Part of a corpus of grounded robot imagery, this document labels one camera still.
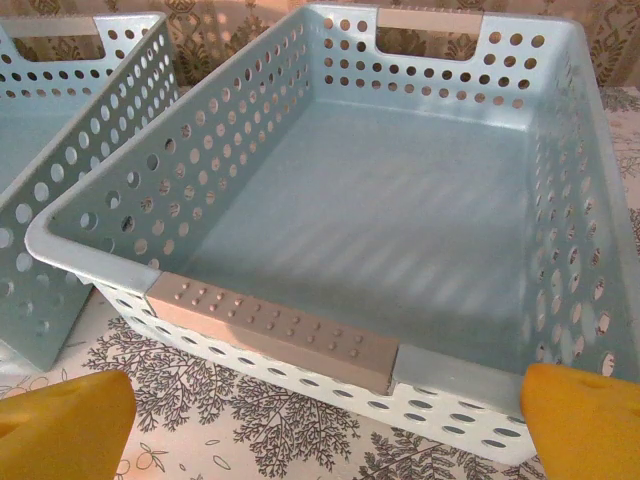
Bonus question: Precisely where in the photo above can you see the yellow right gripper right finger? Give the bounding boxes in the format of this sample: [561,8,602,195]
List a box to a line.
[519,363,640,480]

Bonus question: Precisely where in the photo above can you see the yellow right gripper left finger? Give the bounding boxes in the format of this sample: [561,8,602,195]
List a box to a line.
[0,370,136,480]

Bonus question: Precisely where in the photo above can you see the light blue perforated basket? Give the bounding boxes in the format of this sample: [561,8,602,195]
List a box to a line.
[0,12,181,374]
[24,2,629,464]

